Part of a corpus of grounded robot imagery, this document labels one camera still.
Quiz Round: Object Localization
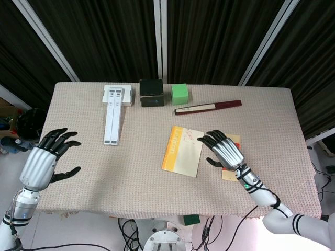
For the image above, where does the black cube box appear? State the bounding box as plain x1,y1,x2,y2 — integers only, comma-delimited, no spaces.
138,79,165,108

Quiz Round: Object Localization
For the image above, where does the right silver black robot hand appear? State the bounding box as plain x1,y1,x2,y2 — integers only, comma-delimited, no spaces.
196,130,245,172

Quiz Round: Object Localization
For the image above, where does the white frame post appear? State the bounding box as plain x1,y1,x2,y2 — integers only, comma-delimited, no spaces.
15,0,81,82
237,0,302,87
305,132,335,147
153,0,168,85
0,84,34,110

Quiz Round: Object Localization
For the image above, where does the brown cardboard box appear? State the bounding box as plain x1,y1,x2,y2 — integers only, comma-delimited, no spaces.
0,98,20,139

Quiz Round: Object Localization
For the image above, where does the red and tan card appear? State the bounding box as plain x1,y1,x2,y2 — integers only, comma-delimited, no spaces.
221,133,241,181

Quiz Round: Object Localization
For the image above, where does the beige waffle tablecloth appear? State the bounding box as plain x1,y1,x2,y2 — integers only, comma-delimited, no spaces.
35,81,322,220

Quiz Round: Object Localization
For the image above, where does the dark red folded fan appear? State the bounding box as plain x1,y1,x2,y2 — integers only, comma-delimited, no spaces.
174,99,243,116

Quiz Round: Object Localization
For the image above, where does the green cube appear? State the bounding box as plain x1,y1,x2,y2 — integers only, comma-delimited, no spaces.
171,83,189,105

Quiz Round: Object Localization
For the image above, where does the dark green block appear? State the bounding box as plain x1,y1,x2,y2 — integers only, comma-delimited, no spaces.
183,214,201,227

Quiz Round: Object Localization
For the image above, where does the black round bin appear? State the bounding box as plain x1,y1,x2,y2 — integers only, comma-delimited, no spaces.
17,107,48,141

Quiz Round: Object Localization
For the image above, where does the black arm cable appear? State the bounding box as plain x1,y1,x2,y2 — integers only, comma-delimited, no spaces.
225,167,282,251

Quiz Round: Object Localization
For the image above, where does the blue water bottle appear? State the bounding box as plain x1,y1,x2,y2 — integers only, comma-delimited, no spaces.
0,137,36,155

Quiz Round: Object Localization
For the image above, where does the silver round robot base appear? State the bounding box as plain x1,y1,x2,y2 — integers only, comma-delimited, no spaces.
143,219,189,251

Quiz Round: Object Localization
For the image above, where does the white folding stand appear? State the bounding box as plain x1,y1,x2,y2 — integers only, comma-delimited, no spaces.
103,85,126,145

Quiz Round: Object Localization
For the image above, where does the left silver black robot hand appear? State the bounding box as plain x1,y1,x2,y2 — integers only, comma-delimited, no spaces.
19,127,82,191

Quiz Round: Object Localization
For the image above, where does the yellow cover lined notebook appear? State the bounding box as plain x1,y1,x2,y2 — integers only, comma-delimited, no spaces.
161,125,205,178

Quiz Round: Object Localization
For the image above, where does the dark pleated curtain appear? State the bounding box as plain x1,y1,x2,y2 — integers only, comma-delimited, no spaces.
247,0,335,141
0,0,73,105
166,0,286,86
27,0,161,84

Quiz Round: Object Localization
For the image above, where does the black floor cable tangle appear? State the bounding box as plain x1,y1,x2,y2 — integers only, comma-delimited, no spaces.
117,217,143,251
312,161,335,207
189,215,226,251

